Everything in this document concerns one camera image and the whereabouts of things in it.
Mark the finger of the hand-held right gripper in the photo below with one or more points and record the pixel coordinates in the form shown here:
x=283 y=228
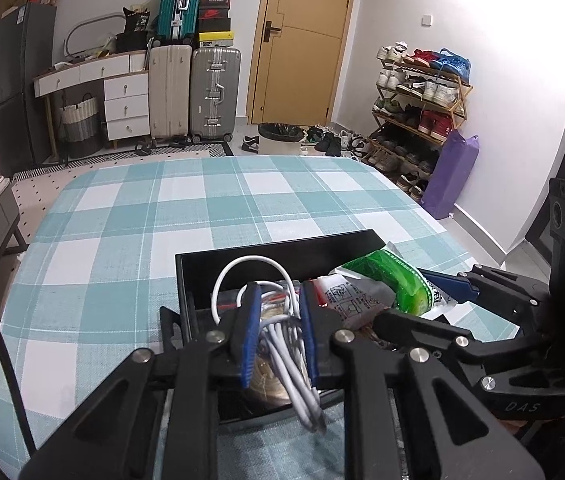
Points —
x=422 y=327
x=450 y=285

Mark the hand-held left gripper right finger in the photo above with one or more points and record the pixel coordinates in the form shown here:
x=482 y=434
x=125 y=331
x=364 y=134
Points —
x=310 y=330

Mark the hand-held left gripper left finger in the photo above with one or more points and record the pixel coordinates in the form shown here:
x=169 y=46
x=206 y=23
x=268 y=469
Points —
x=247 y=340

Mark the white packet with red trim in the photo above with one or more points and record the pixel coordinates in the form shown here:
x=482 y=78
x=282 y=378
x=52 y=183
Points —
x=347 y=300

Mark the green and white packet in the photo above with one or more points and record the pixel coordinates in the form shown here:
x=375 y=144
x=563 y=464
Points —
x=387 y=275

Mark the black cardboard box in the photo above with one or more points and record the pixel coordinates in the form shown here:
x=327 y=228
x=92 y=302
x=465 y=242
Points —
x=322 y=255

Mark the purple fabric bag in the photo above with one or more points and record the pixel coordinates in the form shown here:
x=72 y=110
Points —
x=450 y=175

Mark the teal checked tablecloth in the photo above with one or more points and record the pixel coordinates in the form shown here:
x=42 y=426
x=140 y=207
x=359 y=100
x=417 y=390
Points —
x=112 y=240

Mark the pile of loose shoes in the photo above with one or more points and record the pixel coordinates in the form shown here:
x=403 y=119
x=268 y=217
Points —
x=332 y=142

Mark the wooden shoe rack with shoes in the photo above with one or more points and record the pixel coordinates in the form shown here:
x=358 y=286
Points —
x=427 y=90

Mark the black trash bin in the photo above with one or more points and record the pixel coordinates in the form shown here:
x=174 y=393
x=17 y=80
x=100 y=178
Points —
x=280 y=136

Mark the patterned floor rug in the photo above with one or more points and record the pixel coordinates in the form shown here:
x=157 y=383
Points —
x=112 y=156

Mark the silver suitcase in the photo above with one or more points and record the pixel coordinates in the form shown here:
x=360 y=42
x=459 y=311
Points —
x=215 y=95

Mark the beige suitcase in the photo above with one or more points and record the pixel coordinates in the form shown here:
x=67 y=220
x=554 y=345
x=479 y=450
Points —
x=170 y=92

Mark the white desk with drawers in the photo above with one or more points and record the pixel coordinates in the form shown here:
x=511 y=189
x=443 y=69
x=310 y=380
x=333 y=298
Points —
x=122 y=105

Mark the wooden door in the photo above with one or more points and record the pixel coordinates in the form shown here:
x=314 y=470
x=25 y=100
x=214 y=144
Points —
x=302 y=60

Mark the woven laundry basket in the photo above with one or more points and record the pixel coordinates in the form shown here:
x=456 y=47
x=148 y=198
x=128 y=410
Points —
x=80 y=125

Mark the black yellow shoe box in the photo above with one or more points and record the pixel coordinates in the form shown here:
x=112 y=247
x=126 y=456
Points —
x=216 y=37

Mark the black red shoe box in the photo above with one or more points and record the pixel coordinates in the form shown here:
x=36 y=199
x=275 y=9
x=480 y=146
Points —
x=214 y=13

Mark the grey refrigerator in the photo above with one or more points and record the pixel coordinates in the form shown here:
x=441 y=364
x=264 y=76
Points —
x=22 y=90

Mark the black shopping bag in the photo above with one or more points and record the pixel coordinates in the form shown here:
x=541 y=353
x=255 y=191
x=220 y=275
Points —
x=137 y=21

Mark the teal suitcase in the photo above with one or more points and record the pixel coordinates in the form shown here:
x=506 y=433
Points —
x=177 y=5

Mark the oval mirror frame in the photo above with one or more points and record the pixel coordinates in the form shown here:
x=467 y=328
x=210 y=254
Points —
x=75 y=32

